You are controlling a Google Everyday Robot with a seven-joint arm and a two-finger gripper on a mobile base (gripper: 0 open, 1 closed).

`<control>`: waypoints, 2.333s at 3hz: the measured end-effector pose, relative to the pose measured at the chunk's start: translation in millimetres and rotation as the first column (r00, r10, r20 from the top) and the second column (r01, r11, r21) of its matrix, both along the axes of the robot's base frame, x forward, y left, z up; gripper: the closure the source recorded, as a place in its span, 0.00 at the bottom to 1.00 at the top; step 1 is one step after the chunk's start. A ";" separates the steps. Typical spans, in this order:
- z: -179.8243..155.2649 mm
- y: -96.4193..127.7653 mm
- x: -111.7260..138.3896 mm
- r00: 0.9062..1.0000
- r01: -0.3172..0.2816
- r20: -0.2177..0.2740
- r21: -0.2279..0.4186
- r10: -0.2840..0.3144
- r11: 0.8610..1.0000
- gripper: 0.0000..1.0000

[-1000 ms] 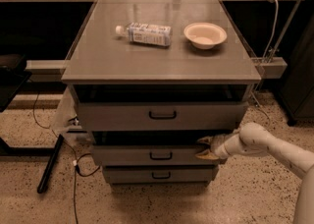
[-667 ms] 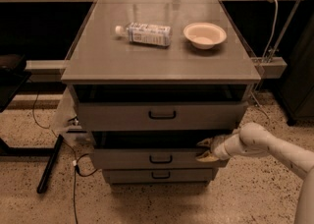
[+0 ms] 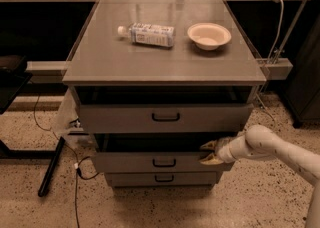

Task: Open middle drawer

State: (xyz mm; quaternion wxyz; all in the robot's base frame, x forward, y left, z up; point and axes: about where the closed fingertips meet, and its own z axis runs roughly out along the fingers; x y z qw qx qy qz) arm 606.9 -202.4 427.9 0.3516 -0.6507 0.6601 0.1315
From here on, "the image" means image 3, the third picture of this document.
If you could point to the clear plastic water bottle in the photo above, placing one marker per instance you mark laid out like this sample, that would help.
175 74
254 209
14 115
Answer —
148 34

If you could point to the black stand leg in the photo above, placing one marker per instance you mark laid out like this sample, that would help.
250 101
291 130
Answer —
44 187

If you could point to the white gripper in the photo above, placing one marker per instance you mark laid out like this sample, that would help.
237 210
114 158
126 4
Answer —
222 152

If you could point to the dark cabinet at right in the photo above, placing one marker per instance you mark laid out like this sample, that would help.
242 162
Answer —
302 90

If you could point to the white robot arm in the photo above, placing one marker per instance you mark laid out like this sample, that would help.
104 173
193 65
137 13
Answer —
261 143

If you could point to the grey top drawer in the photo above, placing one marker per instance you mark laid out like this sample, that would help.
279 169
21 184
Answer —
160 109

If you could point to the metal diagonal pole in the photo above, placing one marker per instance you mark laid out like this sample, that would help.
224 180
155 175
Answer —
295 18

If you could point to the grey drawer cabinet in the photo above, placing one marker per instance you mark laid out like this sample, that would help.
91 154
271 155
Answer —
103 58

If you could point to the black side table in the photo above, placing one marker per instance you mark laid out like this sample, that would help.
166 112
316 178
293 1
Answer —
13 77

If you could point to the white paper bowl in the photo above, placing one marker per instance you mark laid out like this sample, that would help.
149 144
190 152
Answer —
209 36

